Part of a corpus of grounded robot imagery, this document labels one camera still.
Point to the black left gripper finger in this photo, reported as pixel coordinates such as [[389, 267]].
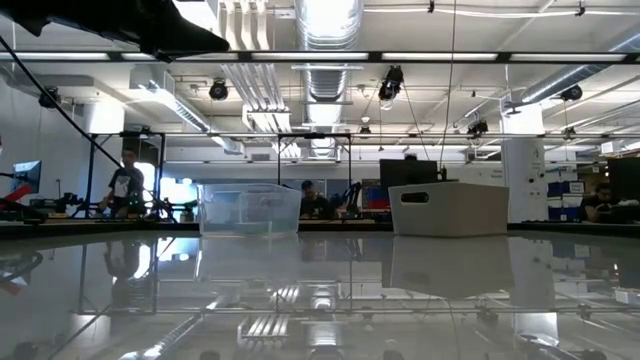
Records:
[[185, 35]]

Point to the black background robot arm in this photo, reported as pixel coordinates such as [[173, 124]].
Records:
[[350, 197]]

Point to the person standing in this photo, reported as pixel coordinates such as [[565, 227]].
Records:
[[125, 187]]

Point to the small computer monitor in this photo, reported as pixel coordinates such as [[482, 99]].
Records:
[[27, 176]]

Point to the person seated at desk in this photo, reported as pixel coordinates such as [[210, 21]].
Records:
[[314, 205]]

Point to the black monitor back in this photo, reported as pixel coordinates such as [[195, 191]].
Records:
[[407, 172]]

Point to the white building pillar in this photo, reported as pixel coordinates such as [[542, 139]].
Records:
[[524, 170]]

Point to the blue storage bins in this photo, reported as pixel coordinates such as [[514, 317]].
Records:
[[565, 200]]

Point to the person seated at bench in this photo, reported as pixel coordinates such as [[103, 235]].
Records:
[[597, 202]]

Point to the large black monitor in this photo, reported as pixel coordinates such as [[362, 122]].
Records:
[[625, 180]]

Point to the black ceiling-hung camera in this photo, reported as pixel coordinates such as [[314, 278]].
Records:
[[390, 85], [49, 98], [218, 91], [571, 93]]

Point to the black diagonal frame strut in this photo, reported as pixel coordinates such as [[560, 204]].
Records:
[[65, 116]]

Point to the black background rig frame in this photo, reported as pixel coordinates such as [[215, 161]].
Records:
[[127, 134], [314, 135]]

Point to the black overhead frame bar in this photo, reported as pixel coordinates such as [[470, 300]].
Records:
[[320, 56]]

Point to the silver ceiling duct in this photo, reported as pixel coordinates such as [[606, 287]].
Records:
[[327, 30]]

